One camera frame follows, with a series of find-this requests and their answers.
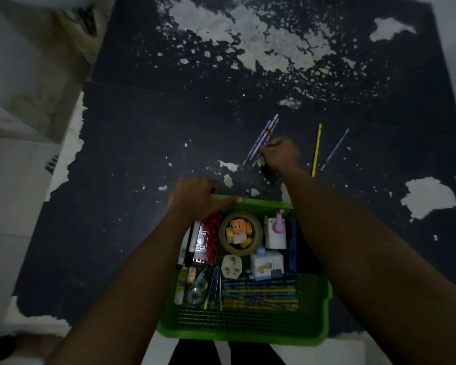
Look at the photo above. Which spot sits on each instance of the white plug adapter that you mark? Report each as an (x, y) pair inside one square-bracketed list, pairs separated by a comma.
[(231, 266)]

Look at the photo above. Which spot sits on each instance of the white box with pink item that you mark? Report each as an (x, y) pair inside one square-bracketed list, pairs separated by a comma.
[(275, 235)]

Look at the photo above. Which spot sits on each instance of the black marker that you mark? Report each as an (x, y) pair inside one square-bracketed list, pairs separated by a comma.
[(192, 245)]

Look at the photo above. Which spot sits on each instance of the orange toy eraser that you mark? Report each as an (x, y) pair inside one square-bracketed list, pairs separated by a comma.
[(238, 228)]

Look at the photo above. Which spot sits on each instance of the person's right hand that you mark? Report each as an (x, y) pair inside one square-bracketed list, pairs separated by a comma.
[(283, 155)]

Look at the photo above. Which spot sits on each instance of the metal tweezers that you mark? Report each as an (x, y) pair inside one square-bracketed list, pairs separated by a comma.
[(214, 288)]

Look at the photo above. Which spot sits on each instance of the light blue pencil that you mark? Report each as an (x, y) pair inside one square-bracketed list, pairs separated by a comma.
[(334, 149)]

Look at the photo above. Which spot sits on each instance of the dark blue pencil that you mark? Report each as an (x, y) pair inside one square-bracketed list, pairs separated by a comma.
[(272, 129)]

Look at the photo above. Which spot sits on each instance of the pink pencil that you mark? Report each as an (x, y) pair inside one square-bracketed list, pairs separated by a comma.
[(266, 132)]

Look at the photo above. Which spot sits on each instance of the floor vent grille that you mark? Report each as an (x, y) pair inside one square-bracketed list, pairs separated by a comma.
[(52, 164)]

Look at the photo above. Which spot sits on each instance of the yellow pencil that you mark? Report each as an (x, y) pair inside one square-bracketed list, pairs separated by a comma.
[(317, 150)]

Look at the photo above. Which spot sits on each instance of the person's left forearm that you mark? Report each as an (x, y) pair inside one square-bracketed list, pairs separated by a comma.
[(136, 292)]

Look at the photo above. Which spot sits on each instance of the small beige eraser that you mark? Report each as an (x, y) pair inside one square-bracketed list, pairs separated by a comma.
[(191, 274)]

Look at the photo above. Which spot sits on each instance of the person's right fingers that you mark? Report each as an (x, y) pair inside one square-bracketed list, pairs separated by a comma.
[(270, 150)]

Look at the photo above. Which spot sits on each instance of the person's legs in dark trousers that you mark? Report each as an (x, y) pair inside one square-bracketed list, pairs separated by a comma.
[(197, 353)]

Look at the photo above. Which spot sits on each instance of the white glue stick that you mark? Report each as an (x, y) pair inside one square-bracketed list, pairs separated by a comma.
[(180, 287)]

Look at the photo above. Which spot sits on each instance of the person's left hand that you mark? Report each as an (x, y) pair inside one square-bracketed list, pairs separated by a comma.
[(192, 199)]

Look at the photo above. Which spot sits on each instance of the clear tape dispenser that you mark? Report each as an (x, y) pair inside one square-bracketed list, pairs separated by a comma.
[(197, 290)]

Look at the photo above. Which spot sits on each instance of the white box with blue cap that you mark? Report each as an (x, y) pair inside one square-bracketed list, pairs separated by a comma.
[(268, 264)]

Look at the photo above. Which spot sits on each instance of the person's right forearm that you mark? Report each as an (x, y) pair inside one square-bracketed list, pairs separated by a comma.
[(364, 262)]

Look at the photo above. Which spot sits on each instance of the person's left thumb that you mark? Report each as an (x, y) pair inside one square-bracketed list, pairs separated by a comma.
[(228, 202)]

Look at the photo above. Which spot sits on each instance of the row of coloured pencils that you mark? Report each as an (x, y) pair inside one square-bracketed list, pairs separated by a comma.
[(260, 294)]

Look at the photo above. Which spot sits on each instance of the white marker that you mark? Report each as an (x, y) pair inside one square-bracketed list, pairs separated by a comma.
[(183, 248)]

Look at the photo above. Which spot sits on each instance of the green plastic basket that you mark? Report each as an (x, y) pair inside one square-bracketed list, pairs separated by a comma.
[(247, 326)]

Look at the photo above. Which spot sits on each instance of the brown packing tape roll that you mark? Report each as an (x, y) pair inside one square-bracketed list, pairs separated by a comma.
[(223, 239)]

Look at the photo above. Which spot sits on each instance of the red patterned packet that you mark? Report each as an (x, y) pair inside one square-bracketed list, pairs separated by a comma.
[(209, 239)]

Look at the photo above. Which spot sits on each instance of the blue striped pencil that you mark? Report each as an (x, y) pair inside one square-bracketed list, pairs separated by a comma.
[(256, 142)]

